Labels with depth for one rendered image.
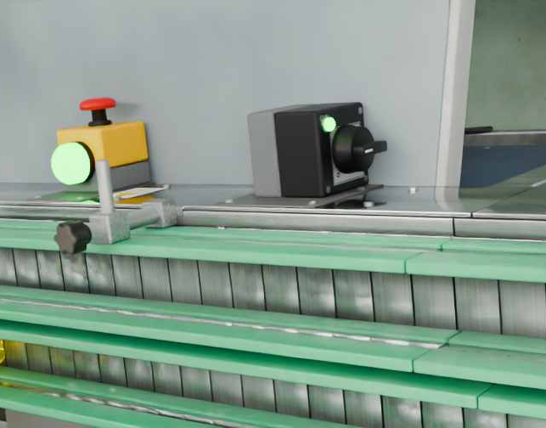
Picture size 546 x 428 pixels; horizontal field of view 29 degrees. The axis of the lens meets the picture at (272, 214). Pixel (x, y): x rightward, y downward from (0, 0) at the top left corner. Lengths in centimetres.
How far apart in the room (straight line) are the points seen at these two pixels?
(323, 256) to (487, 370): 15
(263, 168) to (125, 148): 23
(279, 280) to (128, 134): 30
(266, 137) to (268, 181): 4
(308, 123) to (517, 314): 26
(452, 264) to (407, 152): 27
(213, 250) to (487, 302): 22
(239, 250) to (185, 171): 32
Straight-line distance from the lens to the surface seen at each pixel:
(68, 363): 117
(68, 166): 114
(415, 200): 91
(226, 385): 102
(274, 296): 95
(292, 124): 96
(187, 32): 114
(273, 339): 86
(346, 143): 96
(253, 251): 84
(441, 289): 86
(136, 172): 118
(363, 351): 81
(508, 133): 151
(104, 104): 117
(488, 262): 74
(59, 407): 107
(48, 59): 130
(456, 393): 78
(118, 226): 95
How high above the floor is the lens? 161
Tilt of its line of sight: 51 degrees down
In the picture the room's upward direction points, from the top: 107 degrees counter-clockwise
